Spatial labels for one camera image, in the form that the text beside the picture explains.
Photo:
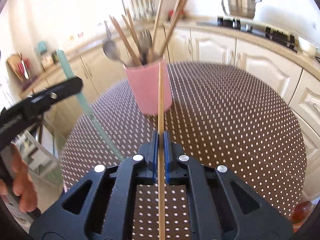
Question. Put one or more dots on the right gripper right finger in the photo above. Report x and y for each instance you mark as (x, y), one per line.
(220, 204)

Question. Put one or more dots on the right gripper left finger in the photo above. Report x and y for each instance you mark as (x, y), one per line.
(101, 205)

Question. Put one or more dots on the wooden chopstick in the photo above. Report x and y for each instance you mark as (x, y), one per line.
(161, 165)

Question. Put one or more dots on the mint green handled utensil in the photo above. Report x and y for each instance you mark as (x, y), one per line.
(88, 111)

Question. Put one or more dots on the person's left hand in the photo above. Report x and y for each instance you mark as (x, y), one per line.
(22, 185)

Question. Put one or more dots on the wooden cutting board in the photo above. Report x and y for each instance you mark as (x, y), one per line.
(20, 66)

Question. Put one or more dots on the metal spoon in cup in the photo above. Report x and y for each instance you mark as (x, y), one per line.
(109, 47)

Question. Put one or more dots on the pink utensil cup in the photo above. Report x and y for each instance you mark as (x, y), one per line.
(143, 81)

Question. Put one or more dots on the metal fork in cup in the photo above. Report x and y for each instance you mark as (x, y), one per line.
(145, 41)

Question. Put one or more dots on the black gas stove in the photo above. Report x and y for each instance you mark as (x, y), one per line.
(273, 34)

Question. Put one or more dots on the white ceramic bowl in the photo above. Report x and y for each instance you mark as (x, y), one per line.
(307, 47)

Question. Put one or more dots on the stainless steel steamer pot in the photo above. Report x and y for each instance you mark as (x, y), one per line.
(240, 8)

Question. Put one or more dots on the wall utensil rack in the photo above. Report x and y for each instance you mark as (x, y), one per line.
(144, 10)

